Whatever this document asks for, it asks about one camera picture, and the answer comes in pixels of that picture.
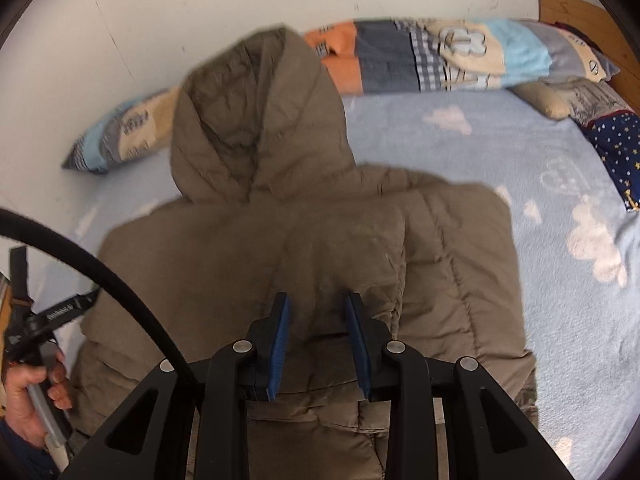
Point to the brown hooded puffer jacket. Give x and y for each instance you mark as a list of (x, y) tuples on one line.
[(350, 220)]

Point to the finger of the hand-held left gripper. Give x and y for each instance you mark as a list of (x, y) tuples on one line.
[(67, 309)]

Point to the light blue cloud blanket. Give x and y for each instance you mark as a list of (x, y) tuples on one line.
[(450, 150)]

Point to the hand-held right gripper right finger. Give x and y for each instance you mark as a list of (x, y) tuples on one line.
[(357, 345)]

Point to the wooden headboard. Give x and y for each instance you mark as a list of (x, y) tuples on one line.
[(590, 25)]

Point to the person's left forearm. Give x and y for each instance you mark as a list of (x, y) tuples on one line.
[(25, 452)]

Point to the person's left hand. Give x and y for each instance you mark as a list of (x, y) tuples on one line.
[(22, 395)]

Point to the navy star print pillow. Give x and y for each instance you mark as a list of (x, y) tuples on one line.
[(620, 155)]

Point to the beige printed pillow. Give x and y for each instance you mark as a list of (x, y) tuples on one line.
[(575, 97)]

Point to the patchwork printed quilt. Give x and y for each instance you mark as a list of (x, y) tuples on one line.
[(390, 55)]

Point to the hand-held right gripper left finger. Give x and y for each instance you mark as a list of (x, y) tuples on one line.
[(280, 345)]

